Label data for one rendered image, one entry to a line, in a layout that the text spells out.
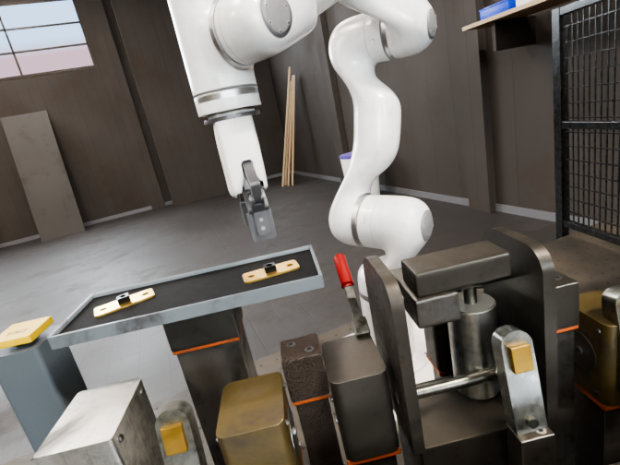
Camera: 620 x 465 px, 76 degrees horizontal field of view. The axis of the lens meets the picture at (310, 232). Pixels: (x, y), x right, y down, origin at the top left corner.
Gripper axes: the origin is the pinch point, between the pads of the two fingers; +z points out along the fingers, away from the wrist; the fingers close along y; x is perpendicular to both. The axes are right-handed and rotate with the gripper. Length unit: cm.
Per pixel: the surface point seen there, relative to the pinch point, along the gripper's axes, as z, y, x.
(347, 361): 15.6, 15.2, 5.1
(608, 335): 17.8, 24.0, 34.7
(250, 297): 7.8, 6.1, -3.9
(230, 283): 7.5, -0.3, -6.1
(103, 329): 7.6, 2.9, -23.1
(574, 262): 53, -47, 108
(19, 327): 7.6, -7.0, -37.0
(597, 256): 53, -46, 117
